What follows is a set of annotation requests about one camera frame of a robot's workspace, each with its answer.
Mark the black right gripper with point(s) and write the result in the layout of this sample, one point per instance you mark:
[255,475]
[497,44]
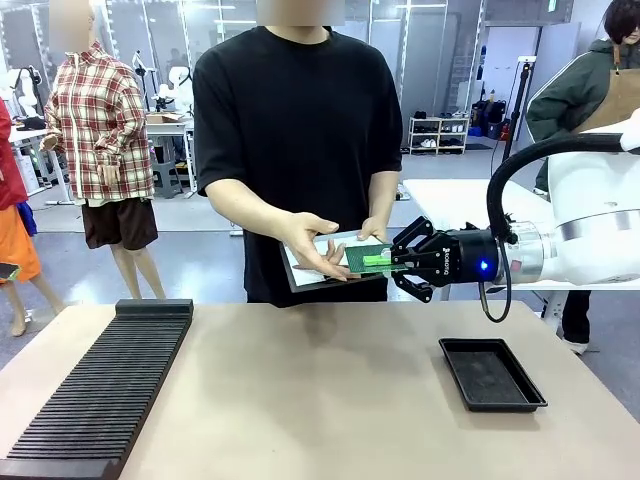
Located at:
[465,257]

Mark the green PCB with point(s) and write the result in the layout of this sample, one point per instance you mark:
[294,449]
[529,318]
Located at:
[367,257]

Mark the person's right forearm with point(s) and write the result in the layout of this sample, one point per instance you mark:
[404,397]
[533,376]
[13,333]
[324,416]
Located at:
[250,210]

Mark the person's left forearm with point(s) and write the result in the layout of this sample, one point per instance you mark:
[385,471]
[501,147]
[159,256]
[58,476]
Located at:
[384,195]

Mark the black slotted PCB rack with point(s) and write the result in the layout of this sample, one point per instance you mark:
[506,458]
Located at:
[100,385]

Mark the person's left hand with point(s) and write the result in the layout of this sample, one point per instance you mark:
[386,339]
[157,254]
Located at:
[372,230]

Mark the person's right hand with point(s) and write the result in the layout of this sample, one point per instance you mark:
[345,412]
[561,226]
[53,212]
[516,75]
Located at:
[310,245]

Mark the mannequin in red top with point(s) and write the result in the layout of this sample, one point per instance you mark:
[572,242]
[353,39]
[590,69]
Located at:
[20,210]

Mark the white table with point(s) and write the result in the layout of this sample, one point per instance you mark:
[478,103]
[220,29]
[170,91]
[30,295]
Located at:
[450,200]

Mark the white shoe rack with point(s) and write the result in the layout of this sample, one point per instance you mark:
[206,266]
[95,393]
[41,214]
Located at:
[440,135]

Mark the black plastic tray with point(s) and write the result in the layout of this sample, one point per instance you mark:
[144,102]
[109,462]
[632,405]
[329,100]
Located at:
[490,375]

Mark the black bags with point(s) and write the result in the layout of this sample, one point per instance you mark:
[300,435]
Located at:
[487,117]

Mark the mannequin in plaid shirt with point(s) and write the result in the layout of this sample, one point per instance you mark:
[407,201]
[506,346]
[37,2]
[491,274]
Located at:
[100,140]

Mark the black tripod pole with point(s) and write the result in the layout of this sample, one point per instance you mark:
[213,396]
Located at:
[515,110]

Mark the person's black t-shirt torso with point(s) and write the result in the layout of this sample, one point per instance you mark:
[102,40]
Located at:
[295,125]

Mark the grey step stool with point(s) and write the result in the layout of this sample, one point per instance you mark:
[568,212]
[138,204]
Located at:
[167,180]

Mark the white desk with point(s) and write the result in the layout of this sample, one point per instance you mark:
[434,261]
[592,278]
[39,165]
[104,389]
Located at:
[172,150]

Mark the cardboard box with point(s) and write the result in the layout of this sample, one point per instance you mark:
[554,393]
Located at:
[165,118]

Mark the person in brown apron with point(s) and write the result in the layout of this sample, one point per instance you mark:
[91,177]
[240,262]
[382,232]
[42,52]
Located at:
[585,100]

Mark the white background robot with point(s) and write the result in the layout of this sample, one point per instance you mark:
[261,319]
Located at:
[181,85]

